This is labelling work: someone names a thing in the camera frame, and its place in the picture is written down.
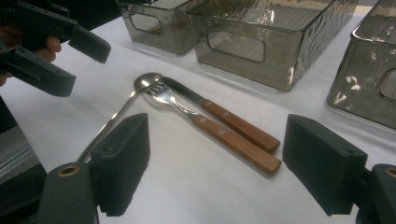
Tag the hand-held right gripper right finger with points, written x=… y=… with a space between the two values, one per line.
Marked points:
x=323 y=165

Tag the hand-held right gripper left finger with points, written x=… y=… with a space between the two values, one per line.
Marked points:
x=124 y=161

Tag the smoky translucent plastic bin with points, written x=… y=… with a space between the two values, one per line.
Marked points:
x=280 y=59
x=168 y=28
x=361 y=81

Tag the long steel spoon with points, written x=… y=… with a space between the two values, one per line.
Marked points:
x=146 y=81

